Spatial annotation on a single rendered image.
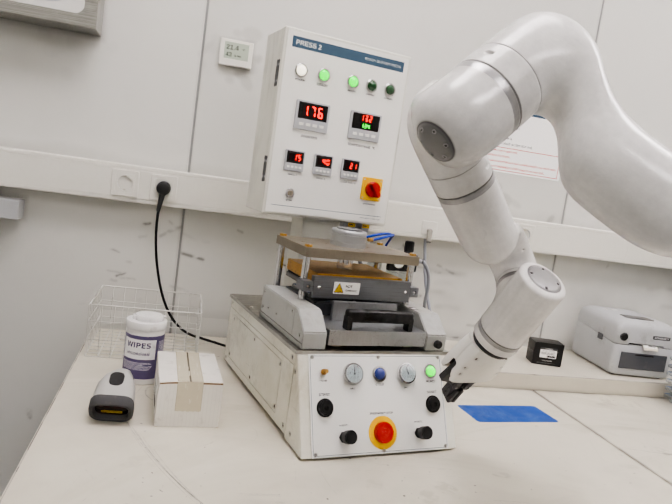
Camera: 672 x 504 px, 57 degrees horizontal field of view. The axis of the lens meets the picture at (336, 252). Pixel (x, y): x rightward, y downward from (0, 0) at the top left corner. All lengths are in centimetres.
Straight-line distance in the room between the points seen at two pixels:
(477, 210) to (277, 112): 65
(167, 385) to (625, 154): 87
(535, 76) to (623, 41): 157
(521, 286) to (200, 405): 63
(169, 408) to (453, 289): 108
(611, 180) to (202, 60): 133
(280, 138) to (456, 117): 80
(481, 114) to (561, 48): 13
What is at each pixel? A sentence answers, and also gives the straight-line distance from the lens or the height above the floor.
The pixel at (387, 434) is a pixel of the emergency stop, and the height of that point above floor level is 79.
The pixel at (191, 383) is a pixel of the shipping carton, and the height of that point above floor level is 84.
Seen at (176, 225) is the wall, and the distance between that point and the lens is 180.
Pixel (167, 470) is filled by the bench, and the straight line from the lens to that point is 110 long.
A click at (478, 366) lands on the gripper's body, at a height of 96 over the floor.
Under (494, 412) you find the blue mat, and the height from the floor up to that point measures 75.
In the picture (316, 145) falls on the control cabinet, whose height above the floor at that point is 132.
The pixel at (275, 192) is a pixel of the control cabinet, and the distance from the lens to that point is 143.
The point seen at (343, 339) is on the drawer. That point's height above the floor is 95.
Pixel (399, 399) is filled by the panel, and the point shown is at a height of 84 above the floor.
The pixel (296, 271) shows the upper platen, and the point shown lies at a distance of 136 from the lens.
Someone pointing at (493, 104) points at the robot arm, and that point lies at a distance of 69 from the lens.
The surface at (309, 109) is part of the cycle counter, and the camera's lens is 145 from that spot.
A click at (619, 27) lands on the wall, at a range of 229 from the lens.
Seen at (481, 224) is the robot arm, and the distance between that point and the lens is 93.
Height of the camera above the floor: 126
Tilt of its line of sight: 7 degrees down
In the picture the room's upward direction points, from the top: 8 degrees clockwise
